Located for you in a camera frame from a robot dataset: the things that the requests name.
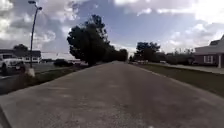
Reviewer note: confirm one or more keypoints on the grey concrete path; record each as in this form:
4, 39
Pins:
113, 96

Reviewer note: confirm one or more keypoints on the large dark tree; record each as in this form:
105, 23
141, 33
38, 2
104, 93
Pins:
87, 41

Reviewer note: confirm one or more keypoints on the dark car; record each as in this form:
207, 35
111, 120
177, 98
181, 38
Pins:
62, 62

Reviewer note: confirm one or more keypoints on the grass strip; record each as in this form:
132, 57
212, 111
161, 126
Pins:
196, 79
46, 76

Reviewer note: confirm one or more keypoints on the grey asphalt road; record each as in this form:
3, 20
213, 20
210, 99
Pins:
40, 67

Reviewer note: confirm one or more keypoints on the street lamp pole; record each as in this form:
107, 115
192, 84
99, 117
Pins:
32, 40

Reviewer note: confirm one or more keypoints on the low long building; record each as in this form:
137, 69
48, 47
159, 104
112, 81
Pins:
26, 55

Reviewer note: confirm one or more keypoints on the pale concrete driveway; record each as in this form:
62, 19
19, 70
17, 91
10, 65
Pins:
200, 68

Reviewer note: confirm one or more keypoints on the red brick house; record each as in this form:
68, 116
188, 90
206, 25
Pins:
210, 53

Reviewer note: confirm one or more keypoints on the white pickup truck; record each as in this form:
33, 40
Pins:
9, 62

